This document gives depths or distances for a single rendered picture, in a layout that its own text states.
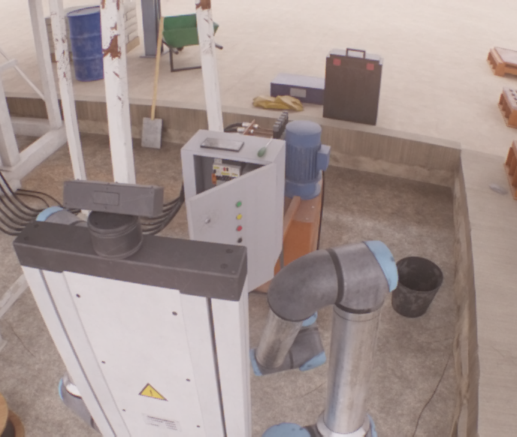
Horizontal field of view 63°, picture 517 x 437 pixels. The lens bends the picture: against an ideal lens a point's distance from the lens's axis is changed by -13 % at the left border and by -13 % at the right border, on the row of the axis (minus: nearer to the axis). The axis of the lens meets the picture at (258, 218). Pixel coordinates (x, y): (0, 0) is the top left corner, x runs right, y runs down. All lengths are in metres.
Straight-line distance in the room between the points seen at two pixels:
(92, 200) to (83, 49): 5.44
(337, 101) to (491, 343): 2.70
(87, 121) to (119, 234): 4.82
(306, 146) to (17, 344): 2.14
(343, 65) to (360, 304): 3.46
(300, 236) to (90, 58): 4.04
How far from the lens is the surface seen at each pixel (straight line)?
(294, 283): 0.94
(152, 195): 0.57
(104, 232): 0.59
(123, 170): 1.74
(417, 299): 2.89
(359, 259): 0.95
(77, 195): 0.61
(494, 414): 2.34
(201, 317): 0.64
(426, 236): 3.72
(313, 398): 2.57
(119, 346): 0.77
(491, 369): 2.53
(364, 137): 4.25
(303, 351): 1.47
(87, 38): 5.95
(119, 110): 1.68
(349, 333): 1.04
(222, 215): 1.78
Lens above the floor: 2.17
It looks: 36 degrees down
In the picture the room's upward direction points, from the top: straight up
